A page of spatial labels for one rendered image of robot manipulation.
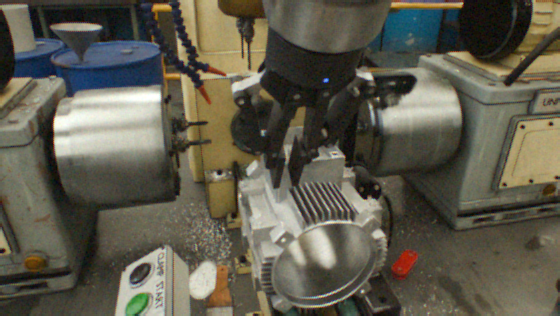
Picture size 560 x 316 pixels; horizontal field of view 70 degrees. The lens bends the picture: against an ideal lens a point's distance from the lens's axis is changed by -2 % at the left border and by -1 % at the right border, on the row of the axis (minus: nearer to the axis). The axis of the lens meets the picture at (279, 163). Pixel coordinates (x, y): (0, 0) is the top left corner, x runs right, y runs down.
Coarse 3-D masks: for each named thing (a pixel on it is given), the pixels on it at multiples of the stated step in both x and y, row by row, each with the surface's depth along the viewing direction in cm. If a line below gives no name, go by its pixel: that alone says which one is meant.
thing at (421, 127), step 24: (384, 72) 90; (408, 72) 90; (432, 72) 90; (384, 96) 84; (408, 96) 85; (432, 96) 85; (456, 96) 88; (360, 120) 89; (384, 120) 83; (408, 120) 84; (432, 120) 85; (456, 120) 87; (360, 144) 93; (384, 144) 84; (408, 144) 85; (432, 144) 86; (456, 144) 89; (384, 168) 88; (408, 168) 90; (432, 168) 93
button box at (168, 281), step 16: (160, 256) 50; (176, 256) 52; (128, 272) 51; (160, 272) 47; (176, 272) 50; (128, 288) 48; (144, 288) 47; (160, 288) 45; (176, 288) 47; (160, 304) 43; (176, 304) 45
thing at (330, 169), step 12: (288, 132) 68; (300, 132) 68; (288, 144) 69; (288, 156) 65; (324, 156) 65; (336, 156) 59; (264, 168) 66; (312, 168) 58; (324, 168) 59; (336, 168) 59; (288, 180) 58; (300, 180) 59; (312, 180) 59; (324, 180) 60; (336, 180) 60; (276, 192) 60
